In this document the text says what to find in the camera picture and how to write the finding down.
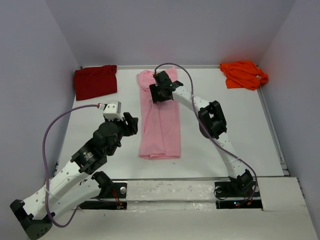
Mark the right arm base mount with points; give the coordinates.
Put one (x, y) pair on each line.
(233, 197)

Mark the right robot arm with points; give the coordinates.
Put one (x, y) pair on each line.
(212, 125)

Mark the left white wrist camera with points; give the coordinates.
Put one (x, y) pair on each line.
(112, 110)

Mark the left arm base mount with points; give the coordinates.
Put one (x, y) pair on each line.
(115, 199)

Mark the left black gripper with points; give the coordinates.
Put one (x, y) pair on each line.
(131, 128)

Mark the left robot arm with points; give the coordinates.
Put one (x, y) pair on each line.
(79, 180)

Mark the orange t shirt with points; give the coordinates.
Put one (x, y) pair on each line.
(243, 75)

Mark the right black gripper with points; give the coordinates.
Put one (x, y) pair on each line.
(154, 88)

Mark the pink t shirt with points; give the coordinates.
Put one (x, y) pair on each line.
(160, 123)

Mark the dark red folded t shirt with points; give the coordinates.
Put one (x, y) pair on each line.
(93, 82)

